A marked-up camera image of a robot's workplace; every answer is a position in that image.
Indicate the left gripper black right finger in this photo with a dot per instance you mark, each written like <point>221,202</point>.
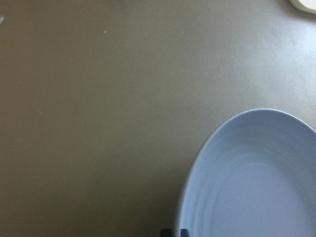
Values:
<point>184,233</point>

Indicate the cream rabbit tray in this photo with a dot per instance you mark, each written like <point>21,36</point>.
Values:
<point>308,6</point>

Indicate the blue plate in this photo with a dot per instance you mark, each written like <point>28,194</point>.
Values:
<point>255,176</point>

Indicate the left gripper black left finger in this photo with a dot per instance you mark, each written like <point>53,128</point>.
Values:
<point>166,233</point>

